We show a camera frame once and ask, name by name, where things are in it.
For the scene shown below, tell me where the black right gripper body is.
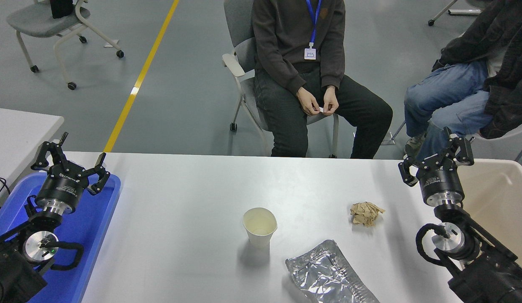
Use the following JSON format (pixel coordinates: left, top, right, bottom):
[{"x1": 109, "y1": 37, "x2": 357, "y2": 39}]
[{"x1": 417, "y1": 162, "x2": 466, "y2": 201}]

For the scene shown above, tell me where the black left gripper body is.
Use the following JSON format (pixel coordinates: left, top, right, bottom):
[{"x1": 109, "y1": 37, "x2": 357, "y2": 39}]
[{"x1": 35, "y1": 162, "x2": 89, "y2": 207}]

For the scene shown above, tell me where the silver foil tray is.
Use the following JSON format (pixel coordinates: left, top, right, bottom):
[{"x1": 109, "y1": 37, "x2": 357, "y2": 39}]
[{"x1": 285, "y1": 239, "x2": 381, "y2": 303}]

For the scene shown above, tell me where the white paper cup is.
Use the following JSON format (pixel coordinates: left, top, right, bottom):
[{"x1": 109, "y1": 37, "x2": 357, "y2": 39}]
[{"x1": 242, "y1": 207, "x2": 278, "y2": 249}]

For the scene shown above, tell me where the person's left hand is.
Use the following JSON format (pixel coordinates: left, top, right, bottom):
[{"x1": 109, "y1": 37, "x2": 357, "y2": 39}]
[{"x1": 321, "y1": 85, "x2": 340, "y2": 117}]

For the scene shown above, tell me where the person's right hand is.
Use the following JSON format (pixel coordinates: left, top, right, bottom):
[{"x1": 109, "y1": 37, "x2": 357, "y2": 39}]
[{"x1": 296, "y1": 86, "x2": 321, "y2": 117}]

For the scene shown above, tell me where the white side table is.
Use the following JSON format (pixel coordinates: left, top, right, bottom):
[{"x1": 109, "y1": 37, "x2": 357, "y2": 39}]
[{"x1": 0, "y1": 107, "x2": 65, "y2": 198}]

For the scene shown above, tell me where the person in blue jeans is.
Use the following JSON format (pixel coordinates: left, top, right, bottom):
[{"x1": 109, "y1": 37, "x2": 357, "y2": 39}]
[{"x1": 403, "y1": 0, "x2": 522, "y2": 162}]

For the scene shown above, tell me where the blue plastic tray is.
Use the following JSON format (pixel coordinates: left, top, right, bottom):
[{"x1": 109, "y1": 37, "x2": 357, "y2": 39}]
[{"x1": 0, "y1": 173, "x2": 122, "y2": 303}]

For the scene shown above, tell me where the crumpled tan paper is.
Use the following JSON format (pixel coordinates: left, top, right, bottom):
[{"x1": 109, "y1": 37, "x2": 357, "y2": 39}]
[{"x1": 350, "y1": 201, "x2": 386, "y2": 228}]

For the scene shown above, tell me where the grey chair with metal legs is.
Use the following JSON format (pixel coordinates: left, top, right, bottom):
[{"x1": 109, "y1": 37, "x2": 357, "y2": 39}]
[{"x1": 381, "y1": 118, "x2": 522, "y2": 165}]

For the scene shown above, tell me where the large pale plastic bin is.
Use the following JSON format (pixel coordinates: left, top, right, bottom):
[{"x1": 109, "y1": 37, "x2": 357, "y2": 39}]
[{"x1": 457, "y1": 159, "x2": 522, "y2": 287}]

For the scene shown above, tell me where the yellow floor tape line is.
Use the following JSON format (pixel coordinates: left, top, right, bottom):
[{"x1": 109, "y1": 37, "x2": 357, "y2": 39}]
[{"x1": 103, "y1": 0, "x2": 180, "y2": 153}]

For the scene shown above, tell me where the grey wheeled chair with bag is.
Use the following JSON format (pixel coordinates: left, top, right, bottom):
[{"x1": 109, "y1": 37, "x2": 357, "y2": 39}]
[{"x1": 6, "y1": 0, "x2": 125, "y2": 90}]

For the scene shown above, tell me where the wheeled chair with white legs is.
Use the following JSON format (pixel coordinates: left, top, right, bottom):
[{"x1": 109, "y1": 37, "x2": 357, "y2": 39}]
[{"x1": 428, "y1": 0, "x2": 485, "y2": 27}]

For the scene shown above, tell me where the black bag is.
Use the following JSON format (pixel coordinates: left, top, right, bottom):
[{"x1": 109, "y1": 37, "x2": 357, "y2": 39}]
[{"x1": 50, "y1": 0, "x2": 75, "y2": 19}]

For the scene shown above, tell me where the grey chair with white armrest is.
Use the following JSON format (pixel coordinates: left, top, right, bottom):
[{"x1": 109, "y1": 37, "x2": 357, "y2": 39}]
[{"x1": 222, "y1": 0, "x2": 340, "y2": 159}]

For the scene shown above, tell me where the thin black cable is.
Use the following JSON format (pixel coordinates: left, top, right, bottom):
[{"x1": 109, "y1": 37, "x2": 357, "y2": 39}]
[{"x1": 0, "y1": 174, "x2": 11, "y2": 218}]

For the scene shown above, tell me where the blue lanyard with badge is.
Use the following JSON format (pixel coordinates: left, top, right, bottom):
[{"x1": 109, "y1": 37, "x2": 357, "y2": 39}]
[{"x1": 304, "y1": 0, "x2": 323, "y2": 61}]

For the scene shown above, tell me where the person with blue lanyard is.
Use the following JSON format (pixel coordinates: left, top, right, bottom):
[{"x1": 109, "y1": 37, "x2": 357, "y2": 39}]
[{"x1": 251, "y1": 0, "x2": 393, "y2": 159}]

